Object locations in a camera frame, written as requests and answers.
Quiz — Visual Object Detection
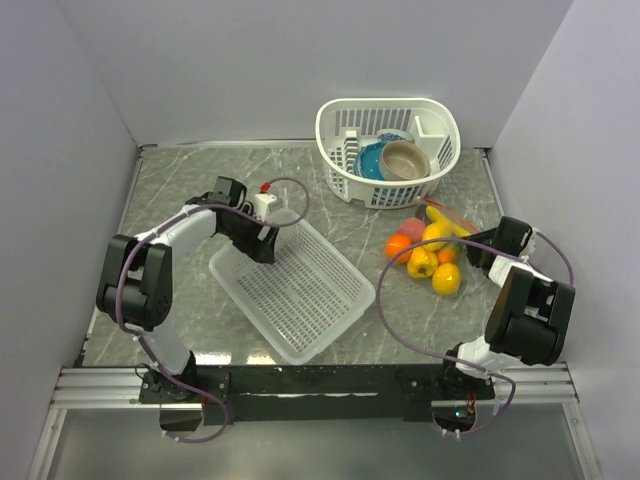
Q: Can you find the fake pink peach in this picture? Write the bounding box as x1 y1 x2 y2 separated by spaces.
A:
397 217 426 244

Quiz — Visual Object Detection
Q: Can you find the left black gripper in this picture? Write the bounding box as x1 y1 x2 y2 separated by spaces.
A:
221 205 280 264

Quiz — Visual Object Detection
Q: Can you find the white perforated tray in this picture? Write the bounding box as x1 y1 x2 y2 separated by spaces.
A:
209 208 375 365

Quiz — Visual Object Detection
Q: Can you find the beige ceramic bowl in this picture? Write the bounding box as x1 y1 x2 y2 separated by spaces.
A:
379 140 431 181

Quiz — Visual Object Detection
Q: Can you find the clear zip top bag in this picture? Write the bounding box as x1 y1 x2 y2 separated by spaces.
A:
394 199 479 285

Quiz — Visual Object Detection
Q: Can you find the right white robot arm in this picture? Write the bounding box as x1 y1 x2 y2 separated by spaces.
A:
437 216 575 399

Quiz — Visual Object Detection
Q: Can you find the aluminium frame rail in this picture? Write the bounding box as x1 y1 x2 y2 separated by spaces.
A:
49 364 579 410

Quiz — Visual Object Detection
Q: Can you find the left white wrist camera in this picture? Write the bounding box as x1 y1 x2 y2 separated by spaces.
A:
252 182 278 221

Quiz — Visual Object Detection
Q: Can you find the blue patterned white dish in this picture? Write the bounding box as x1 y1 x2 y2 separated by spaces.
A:
376 129 415 143

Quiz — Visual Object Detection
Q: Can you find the fake yellow bell pepper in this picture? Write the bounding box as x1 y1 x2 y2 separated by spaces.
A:
406 246 439 279

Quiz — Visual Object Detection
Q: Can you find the fake yellow banana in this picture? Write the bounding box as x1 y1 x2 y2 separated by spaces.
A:
426 205 471 238

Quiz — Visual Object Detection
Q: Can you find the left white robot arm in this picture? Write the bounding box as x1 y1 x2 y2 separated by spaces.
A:
96 176 279 402

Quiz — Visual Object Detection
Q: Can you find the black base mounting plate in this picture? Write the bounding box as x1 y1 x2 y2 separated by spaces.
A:
139 364 495 425

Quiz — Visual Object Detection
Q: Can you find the fake green orange mango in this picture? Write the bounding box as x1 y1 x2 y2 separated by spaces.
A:
436 242 462 265

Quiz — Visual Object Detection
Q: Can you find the blue ceramic plate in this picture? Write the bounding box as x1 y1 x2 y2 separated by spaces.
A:
353 142 386 181

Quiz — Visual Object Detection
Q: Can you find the white dish rack basket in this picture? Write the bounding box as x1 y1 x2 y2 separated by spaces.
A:
315 97 461 209

